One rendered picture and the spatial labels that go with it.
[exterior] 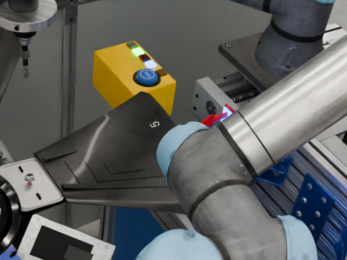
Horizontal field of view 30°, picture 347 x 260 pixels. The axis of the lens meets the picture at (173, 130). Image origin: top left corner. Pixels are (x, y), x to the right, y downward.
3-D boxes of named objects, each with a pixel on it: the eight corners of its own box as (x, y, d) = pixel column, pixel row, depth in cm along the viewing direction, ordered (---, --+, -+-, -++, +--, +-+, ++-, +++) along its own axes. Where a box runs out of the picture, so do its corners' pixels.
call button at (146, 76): (132, 77, 128) (133, 70, 126) (149, 72, 129) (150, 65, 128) (143, 88, 125) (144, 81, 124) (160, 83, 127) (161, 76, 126)
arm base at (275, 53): (291, 34, 152) (302, -3, 145) (335, 69, 143) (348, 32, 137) (240, 48, 145) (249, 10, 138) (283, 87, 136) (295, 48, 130)
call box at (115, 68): (91, 90, 139) (93, 49, 132) (131, 78, 143) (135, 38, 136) (129, 135, 129) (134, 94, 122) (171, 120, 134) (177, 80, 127)
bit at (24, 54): (32, 78, 76) (31, 41, 72) (24, 80, 75) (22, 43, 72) (28, 72, 76) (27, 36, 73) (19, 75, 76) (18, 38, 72)
